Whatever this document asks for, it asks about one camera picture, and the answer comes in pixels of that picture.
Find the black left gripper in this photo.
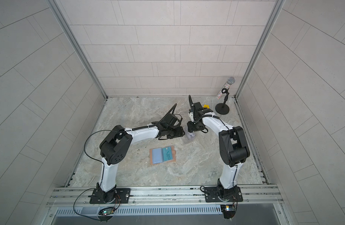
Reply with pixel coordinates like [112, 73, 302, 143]
[166, 126, 187, 139]

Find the teal VIP card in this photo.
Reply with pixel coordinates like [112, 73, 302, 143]
[162, 146, 174, 162]

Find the tan leather card holder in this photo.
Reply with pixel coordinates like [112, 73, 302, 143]
[150, 145, 176, 165]

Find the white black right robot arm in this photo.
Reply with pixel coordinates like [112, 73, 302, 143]
[187, 98, 250, 201]

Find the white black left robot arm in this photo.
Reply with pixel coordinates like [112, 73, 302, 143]
[97, 113, 185, 195]

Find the clear acrylic card box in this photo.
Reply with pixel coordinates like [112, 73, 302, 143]
[185, 132, 196, 143]

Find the black microphone stand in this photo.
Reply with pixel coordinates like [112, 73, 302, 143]
[215, 88, 230, 115]

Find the glitter microphone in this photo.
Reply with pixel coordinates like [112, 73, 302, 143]
[216, 77, 235, 99]

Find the right circuit board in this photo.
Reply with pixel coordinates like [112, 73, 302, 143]
[220, 205, 237, 219]

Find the left green circuit board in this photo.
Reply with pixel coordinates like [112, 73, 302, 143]
[98, 207, 115, 216]

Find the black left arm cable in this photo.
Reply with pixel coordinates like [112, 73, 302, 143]
[83, 103, 178, 181]

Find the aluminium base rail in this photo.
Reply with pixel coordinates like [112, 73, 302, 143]
[41, 184, 290, 225]

